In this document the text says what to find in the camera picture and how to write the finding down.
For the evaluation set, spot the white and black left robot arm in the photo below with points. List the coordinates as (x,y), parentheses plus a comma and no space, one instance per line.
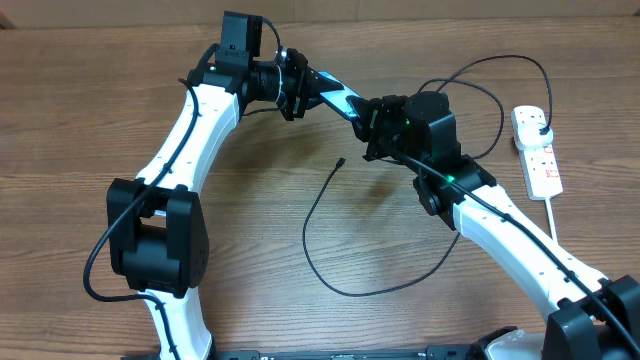
(156,248)

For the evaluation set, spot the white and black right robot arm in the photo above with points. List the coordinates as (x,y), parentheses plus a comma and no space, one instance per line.
(587,316)

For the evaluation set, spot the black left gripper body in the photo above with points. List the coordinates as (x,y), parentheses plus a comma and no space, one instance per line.
(292,99)

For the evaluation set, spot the white charger plug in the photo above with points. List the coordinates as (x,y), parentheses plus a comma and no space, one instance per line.
(529,136)

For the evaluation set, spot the Samsung Galaxy smartphone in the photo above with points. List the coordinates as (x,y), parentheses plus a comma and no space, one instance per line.
(341,100)

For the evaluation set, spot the white power strip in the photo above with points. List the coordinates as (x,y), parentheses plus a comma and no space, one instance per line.
(539,166)

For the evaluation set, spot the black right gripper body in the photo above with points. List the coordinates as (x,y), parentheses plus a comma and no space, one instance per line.
(384,131)

